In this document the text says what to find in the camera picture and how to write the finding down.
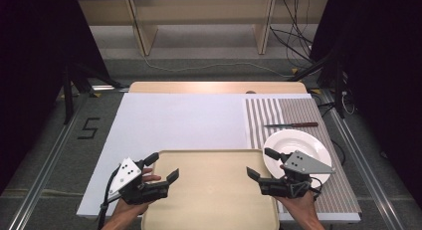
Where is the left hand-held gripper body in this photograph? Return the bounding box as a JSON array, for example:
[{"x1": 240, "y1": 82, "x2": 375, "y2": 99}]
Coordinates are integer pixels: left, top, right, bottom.
[{"x1": 107, "y1": 156, "x2": 171, "y2": 206}]

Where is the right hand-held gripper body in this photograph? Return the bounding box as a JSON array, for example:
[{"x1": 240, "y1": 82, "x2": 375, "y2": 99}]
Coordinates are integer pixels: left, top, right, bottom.
[{"x1": 257, "y1": 150, "x2": 335, "y2": 200}]

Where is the person's left hand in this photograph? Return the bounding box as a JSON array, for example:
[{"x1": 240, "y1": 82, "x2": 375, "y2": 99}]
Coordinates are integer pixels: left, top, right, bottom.
[{"x1": 113, "y1": 167, "x2": 162, "y2": 218}]

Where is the person's right hand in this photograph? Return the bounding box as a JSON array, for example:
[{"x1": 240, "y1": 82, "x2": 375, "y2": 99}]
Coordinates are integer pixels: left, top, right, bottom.
[{"x1": 274, "y1": 189, "x2": 317, "y2": 213}]

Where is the white plate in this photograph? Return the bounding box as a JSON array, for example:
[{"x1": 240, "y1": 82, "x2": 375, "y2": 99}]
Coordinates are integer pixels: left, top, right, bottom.
[{"x1": 262, "y1": 128, "x2": 333, "y2": 188}]

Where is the wooden tray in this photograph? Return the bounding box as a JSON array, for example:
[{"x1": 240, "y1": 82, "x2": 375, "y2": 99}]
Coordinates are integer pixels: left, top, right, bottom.
[{"x1": 141, "y1": 148, "x2": 281, "y2": 230}]

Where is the striped placemat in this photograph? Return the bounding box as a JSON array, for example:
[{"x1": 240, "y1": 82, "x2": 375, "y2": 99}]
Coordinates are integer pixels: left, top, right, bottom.
[{"x1": 245, "y1": 97, "x2": 363, "y2": 215}]

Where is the white board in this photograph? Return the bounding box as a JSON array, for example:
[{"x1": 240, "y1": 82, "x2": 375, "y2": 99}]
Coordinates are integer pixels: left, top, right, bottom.
[{"x1": 76, "y1": 92, "x2": 363, "y2": 223}]

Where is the black tripod stand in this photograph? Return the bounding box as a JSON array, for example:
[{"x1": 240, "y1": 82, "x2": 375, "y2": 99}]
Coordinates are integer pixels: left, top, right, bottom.
[
  {"x1": 288, "y1": 46, "x2": 348, "y2": 120},
  {"x1": 61, "y1": 61, "x2": 124, "y2": 125}
]

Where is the wooden table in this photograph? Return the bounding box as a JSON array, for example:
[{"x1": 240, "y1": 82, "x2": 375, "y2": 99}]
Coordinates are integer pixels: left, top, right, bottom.
[{"x1": 127, "y1": 81, "x2": 309, "y2": 95}]

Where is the black curtain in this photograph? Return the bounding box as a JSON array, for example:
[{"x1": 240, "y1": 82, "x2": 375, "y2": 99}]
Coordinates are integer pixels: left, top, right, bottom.
[
  {"x1": 0, "y1": 0, "x2": 111, "y2": 195},
  {"x1": 310, "y1": 0, "x2": 422, "y2": 211}
]

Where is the light wooden shelf unit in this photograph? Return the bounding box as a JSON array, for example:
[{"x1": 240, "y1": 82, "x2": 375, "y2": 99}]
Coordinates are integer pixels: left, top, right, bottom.
[{"x1": 78, "y1": 0, "x2": 330, "y2": 58}]

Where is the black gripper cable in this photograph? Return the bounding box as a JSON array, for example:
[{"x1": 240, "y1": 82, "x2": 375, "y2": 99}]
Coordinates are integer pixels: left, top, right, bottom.
[
  {"x1": 97, "y1": 165, "x2": 121, "y2": 230},
  {"x1": 309, "y1": 175, "x2": 324, "y2": 202}
]

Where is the knife with brown handle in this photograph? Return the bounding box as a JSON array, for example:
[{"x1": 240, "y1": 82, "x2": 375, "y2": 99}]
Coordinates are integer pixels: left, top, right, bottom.
[{"x1": 264, "y1": 121, "x2": 319, "y2": 129}]

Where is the metal floor rail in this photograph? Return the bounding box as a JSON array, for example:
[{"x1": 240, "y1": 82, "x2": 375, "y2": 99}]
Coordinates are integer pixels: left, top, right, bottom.
[
  {"x1": 7, "y1": 93, "x2": 92, "y2": 230},
  {"x1": 318, "y1": 90, "x2": 405, "y2": 230}
]

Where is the bundle of black cables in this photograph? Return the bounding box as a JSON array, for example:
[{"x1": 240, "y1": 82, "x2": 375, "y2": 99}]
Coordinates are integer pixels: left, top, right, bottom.
[{"x1": 269, "y1": 0, "x2": 320, "y2": 73}]

